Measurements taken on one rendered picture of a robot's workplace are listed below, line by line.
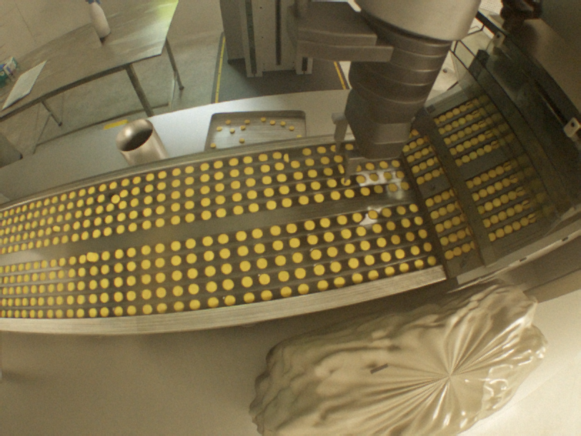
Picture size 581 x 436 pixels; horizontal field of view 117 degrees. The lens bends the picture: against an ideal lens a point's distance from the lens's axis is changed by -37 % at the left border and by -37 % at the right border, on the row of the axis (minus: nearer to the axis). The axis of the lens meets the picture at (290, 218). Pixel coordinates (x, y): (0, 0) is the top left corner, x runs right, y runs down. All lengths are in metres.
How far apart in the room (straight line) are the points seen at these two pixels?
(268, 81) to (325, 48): 1.33
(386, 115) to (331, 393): 0.25
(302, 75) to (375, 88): 1.33
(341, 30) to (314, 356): 0.26
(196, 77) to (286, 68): 0.85
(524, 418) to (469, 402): 1.56
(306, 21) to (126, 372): 0.51
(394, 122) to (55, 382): 0.66
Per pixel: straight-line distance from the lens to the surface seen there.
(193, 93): 2.07
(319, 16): 0.21
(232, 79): 1.56
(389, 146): 0.28
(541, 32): 0.34
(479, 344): 0.33
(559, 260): 0.64
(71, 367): 0.59
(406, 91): 0.23
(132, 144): 0.61
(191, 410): 0.47
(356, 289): 0.30
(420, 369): 0.29
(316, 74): 1.57
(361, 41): 0.20
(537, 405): 1.94
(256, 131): 0.59
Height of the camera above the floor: 1.24
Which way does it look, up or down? 65 degrees down
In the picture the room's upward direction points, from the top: 2 degrees clockwise
